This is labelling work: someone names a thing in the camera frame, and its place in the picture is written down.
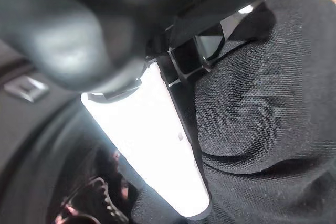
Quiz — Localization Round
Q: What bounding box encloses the large black garment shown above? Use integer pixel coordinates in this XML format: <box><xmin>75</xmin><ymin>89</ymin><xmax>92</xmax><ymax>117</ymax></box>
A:
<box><xmin>125</xmin><ymin>0</ymin><xmax>336</xmax><ymax>224</ymax></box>

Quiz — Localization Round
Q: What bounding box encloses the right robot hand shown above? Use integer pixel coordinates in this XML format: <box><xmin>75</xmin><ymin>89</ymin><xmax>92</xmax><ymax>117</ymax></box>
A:
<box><xmin>0</xmin><ymin>0</ymin><xmax>295</xmax><ymax>220</ymax></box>

